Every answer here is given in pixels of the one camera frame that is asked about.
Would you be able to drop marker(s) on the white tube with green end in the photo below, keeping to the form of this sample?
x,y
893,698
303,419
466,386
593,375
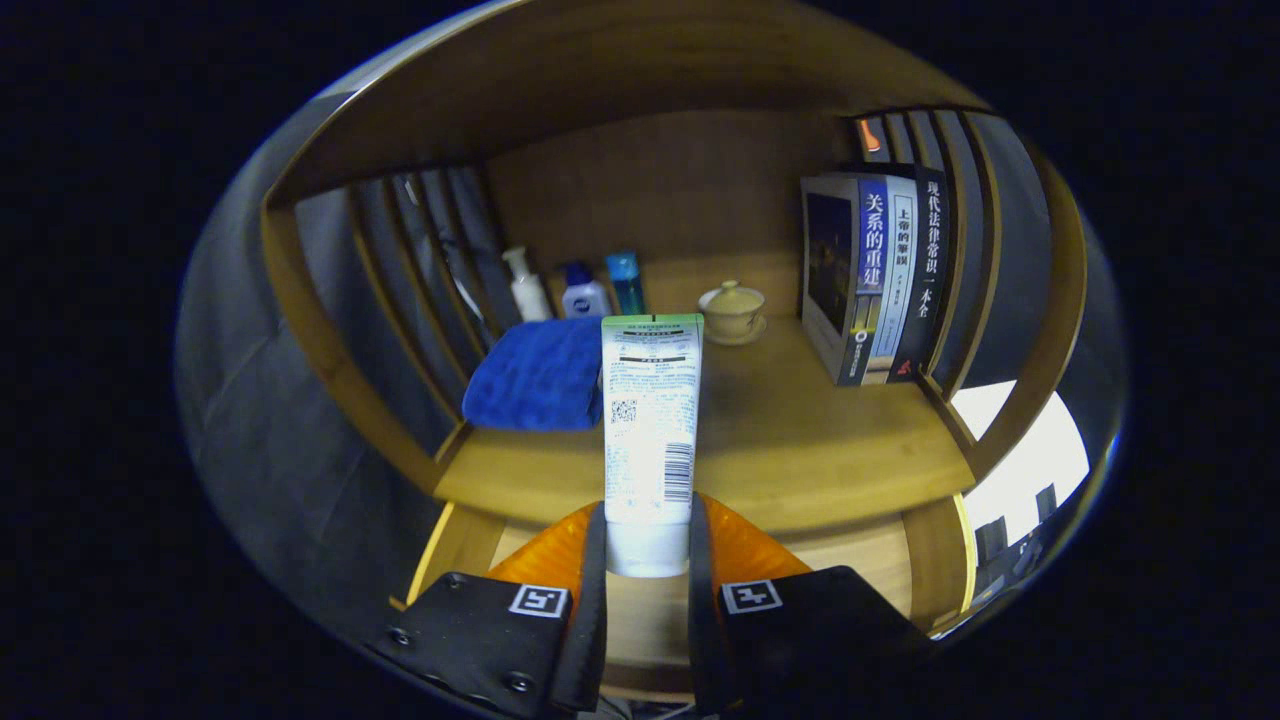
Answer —
x,y
650,420

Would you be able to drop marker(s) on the white storage box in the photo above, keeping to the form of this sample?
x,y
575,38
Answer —
x,y
1030,460

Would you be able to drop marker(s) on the white bottle with blue cap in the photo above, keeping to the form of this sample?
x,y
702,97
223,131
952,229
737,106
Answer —
x,y
583,298

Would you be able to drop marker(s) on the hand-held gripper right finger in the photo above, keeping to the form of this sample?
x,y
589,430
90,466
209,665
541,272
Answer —
x,y
700,620

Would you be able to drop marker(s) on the wooden cabinet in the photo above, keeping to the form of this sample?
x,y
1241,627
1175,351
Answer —
x,y
650,180

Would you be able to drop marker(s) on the blue spine book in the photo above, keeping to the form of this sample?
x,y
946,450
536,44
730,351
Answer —
x,y
835,280

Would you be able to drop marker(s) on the black spine book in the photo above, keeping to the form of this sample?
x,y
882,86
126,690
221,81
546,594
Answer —
x,y
928,270

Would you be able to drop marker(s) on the wooden drawer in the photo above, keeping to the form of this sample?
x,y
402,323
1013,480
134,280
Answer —
x,y
870,560

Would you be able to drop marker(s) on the beige lidded teacup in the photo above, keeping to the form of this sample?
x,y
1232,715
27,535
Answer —
x,y
732,310

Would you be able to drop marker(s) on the wooden countertop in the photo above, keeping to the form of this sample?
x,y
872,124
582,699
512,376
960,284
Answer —
x,y
780,440

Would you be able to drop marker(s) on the black backdrop cloth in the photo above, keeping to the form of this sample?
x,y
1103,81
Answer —
x,y
260,450

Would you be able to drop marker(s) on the teal blue bottle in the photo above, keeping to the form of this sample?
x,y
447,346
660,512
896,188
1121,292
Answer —
x,y
627,290

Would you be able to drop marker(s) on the white pump bottle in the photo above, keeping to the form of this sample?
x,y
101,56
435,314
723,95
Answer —
x,y
528,295

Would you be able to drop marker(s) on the blue towel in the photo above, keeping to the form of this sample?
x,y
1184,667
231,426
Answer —
x,y
535,375

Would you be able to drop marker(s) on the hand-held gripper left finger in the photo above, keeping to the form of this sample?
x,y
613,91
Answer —
x,y
596,620

